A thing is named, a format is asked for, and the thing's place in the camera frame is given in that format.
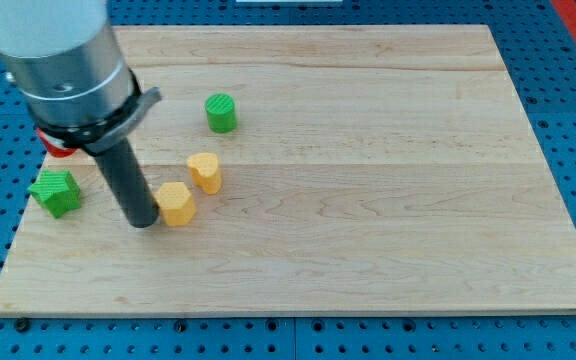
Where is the green star block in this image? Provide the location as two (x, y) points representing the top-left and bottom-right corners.
(28, 170), (81, 219)

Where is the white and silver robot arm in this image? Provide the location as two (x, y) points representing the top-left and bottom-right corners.
(0, 0), (141, 145)

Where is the yellow heart block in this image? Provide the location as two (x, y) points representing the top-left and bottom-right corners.
(186, 152), (222, 195)

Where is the wooden board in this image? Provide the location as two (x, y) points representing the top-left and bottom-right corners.
(0, 25), (576, 318)

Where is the green cylinder block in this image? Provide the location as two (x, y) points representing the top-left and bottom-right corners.
(204, 93), (237, 133)

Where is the yellow hexagon block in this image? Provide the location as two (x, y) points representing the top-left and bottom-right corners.
(155, 182), (196, 227)

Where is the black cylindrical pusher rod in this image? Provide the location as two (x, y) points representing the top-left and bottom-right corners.
(94, 139), (159, 228)

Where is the red block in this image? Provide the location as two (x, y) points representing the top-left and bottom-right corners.
(36, 129), (77, 158)

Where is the grey clamp bracket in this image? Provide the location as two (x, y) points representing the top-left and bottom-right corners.
(32, 87), (162, 155)

